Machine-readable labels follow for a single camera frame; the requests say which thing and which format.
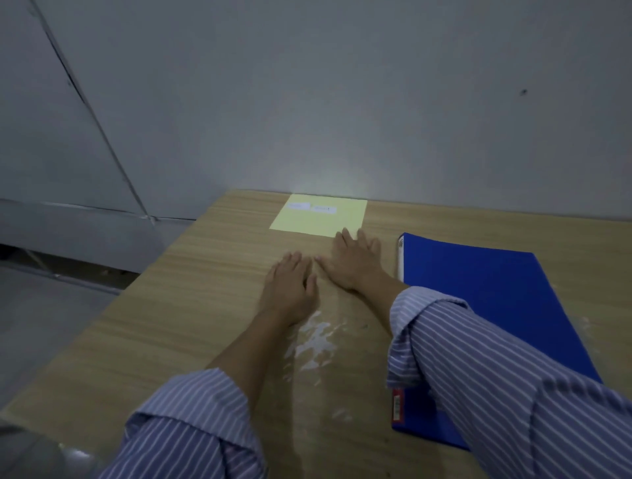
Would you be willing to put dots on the person's right hand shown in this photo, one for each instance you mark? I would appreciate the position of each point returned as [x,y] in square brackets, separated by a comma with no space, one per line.
[353,264]

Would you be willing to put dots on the person's left hand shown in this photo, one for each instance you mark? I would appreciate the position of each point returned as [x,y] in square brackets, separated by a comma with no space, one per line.
[286,293]

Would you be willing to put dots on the person's left thumb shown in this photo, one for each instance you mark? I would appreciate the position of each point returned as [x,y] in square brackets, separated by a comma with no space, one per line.
[312,288]

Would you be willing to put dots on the person's right thumb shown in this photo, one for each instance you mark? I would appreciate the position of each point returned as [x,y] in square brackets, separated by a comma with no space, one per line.
[326,266]

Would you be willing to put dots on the person's right middle finger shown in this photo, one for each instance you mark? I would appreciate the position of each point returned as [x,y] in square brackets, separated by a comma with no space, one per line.
[362,241]

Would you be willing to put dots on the person's left forearm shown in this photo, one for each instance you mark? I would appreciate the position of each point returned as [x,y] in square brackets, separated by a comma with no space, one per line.
[217,395]

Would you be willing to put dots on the person's right forearm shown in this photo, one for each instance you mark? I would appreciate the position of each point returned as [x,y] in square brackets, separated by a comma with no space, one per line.
[484,385]

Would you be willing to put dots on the pale yellow paper sheet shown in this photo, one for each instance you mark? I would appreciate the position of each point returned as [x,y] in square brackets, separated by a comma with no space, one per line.
[326,222]

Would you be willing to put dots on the small white paper label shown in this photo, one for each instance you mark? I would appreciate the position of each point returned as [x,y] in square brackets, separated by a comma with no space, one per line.
[299,206]

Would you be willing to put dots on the blue plastic file folder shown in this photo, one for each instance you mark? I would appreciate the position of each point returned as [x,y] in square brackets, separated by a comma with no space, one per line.
[493,286]

